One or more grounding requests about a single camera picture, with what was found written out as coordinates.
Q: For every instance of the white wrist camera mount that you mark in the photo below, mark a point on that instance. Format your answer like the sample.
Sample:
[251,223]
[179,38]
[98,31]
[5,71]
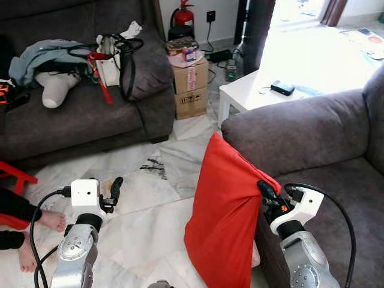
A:
[306,207]
[85,195]

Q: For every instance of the printed floor mat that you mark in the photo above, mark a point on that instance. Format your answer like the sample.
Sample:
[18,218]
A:
[366,43]

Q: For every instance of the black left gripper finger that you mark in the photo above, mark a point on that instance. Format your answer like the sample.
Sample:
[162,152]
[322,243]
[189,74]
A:
[116,187]

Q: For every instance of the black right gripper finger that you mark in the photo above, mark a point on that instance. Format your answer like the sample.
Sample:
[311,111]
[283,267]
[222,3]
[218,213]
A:
[268,191]

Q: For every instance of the white crumpled cloth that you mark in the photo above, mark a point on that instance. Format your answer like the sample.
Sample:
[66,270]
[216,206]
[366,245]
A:
[131,30]

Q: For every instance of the white low table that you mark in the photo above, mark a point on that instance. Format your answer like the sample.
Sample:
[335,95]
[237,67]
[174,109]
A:
[252,96]

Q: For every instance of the black power strip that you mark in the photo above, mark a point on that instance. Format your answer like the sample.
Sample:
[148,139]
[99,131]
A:
[219,56]

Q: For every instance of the small blue pink pack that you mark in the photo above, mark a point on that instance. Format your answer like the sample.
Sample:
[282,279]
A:
[189,55]

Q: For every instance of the black wall socket plug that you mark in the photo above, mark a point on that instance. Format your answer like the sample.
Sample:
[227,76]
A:
[210,16]

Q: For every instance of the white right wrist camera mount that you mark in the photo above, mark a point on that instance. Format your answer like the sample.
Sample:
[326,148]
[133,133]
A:
[306,207]

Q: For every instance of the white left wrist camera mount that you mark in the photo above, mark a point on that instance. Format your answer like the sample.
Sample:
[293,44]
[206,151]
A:
[85,195]

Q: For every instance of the dark curtain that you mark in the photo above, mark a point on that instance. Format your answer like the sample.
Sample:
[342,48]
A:
[259,33]

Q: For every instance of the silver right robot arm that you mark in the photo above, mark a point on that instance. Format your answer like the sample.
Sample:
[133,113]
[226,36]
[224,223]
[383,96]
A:
[306,264]

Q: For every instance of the red tassel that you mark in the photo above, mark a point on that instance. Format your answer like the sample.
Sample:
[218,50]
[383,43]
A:
[103,87]

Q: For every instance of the brown door frame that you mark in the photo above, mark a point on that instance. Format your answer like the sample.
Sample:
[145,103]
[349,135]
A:
[334,11]

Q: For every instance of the dark grey fabric sofa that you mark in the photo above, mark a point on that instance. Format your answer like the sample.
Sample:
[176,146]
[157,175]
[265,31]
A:
[324,138]
[78,126]

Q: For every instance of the brown patterned snack box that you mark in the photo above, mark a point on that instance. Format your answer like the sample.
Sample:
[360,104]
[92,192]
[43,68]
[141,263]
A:
[179,45]

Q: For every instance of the cardboard box with printed symbols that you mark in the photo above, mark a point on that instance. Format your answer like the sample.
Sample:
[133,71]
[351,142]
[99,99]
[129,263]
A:
[192,105]

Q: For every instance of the cardboard box with red tape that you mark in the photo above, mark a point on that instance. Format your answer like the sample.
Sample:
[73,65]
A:
[199,77]

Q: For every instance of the red fire extinguisher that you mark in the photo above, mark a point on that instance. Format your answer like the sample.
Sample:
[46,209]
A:
[183,17]

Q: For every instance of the grey blue jacket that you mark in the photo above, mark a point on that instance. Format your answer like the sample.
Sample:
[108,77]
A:
[42,55]

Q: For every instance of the red plastic stool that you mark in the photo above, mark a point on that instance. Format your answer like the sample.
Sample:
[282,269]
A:
[15,174]

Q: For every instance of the pale pink pillow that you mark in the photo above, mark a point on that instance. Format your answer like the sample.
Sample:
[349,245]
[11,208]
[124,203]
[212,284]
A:
[255,255]

